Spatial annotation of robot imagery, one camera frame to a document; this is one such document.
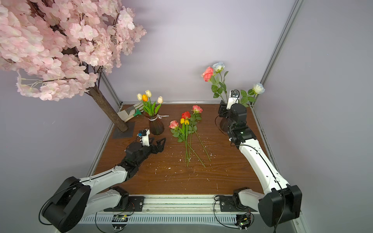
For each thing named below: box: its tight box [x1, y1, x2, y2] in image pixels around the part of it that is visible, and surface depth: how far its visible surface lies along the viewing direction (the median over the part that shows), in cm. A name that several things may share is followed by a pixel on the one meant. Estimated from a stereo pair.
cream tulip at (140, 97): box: [136, 93, 153, 116], surface depth 87 cm
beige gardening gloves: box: [117, 102, 144, 122], surface depth 117 cm
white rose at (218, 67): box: [212, 61, 229, 103], surface depth 87 cm
